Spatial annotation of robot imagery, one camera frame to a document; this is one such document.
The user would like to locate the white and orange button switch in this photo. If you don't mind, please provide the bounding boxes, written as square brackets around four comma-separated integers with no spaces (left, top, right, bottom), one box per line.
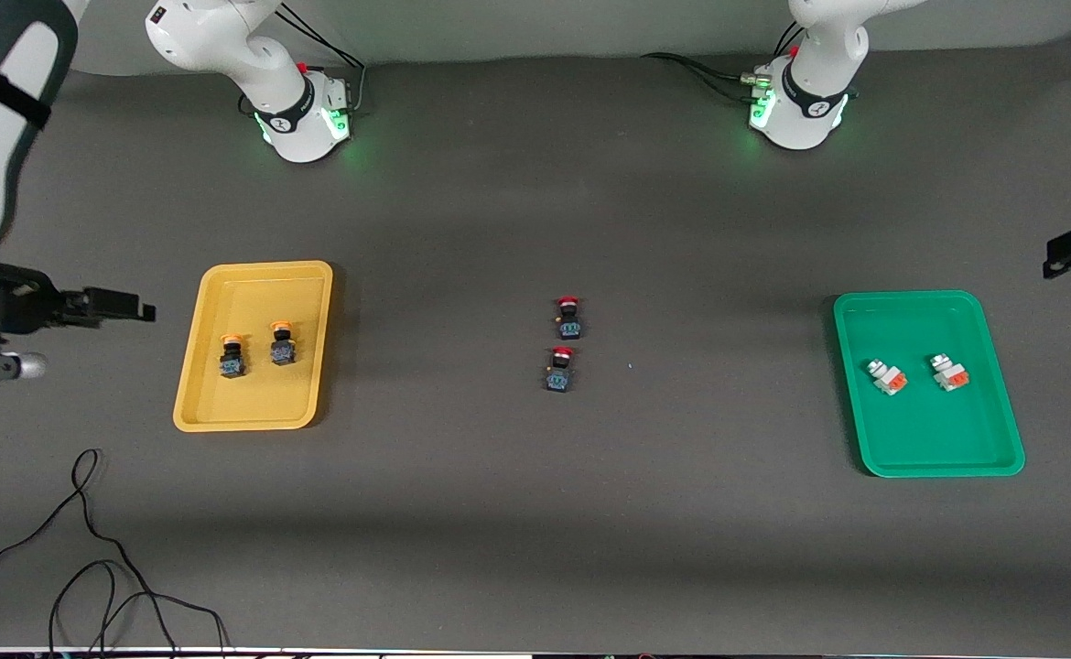
[930,354,969,393]
[867,360,909,396]

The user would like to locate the yellow plastic tray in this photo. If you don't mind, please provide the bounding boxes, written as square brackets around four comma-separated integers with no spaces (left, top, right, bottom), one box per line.
[172,260,333,432]

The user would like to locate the green plastic tray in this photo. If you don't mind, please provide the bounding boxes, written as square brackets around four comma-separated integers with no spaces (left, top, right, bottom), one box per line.
[832,290,1026,479]

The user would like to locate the dark grey table mat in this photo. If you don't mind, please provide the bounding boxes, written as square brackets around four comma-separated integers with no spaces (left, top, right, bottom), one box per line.
[0,37,1071,656]

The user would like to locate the loose thin black cable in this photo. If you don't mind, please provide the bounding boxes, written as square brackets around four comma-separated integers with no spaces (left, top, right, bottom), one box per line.
[0,448,230,656]

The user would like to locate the black right arm base cables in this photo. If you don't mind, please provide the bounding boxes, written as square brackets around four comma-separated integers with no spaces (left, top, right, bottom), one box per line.
[279,5,368,118]

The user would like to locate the black arm base cables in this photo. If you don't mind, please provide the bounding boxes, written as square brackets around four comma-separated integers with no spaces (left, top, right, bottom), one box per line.
[641,18,806,103]
[279,5,368,118]

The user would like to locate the black left arm base cables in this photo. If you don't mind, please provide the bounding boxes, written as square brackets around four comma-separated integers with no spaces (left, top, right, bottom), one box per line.
[641,18,806,103]

